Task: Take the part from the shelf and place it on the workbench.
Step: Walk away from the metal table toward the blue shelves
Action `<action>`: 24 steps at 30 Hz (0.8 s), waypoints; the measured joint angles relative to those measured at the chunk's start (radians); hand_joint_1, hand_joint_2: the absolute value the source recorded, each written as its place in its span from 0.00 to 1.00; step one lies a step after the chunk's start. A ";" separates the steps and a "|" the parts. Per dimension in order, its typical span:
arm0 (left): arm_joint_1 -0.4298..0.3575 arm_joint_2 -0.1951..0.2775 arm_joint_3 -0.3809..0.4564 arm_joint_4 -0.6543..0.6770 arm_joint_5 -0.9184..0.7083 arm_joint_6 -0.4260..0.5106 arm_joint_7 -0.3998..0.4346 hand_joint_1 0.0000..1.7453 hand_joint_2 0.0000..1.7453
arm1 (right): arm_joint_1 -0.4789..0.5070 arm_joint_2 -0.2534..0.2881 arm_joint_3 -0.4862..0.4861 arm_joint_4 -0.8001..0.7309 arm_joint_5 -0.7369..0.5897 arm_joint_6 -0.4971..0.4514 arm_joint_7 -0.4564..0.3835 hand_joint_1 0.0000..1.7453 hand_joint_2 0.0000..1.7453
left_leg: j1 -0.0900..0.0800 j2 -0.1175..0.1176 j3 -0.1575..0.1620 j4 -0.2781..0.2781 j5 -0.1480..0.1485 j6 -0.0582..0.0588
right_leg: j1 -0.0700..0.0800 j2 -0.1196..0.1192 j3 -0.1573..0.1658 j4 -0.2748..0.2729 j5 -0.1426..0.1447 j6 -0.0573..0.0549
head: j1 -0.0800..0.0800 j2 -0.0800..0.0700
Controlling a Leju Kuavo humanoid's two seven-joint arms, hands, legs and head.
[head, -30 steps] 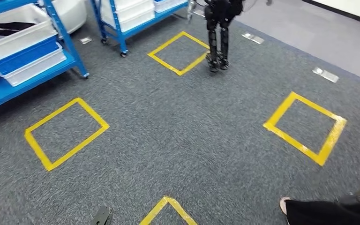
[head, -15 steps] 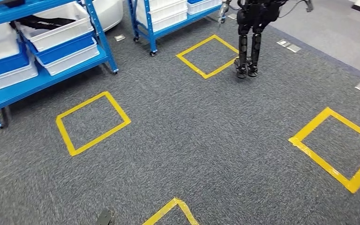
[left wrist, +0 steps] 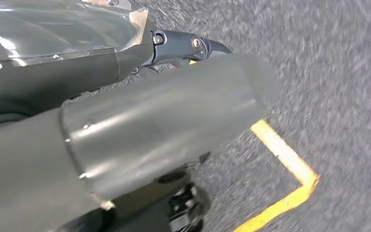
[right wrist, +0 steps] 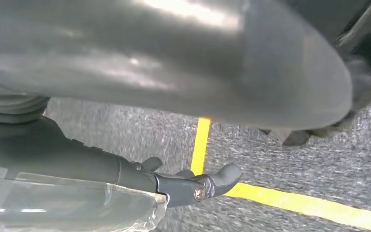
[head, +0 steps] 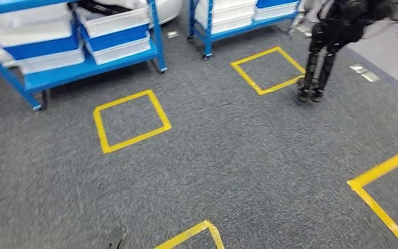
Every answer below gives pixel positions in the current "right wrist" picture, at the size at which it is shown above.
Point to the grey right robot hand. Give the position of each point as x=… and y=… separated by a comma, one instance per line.
x=172, y=57

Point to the black robot leg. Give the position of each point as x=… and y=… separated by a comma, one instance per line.
x=361, y=64

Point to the yellow floor tape square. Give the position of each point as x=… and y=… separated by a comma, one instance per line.
x=201, y=144

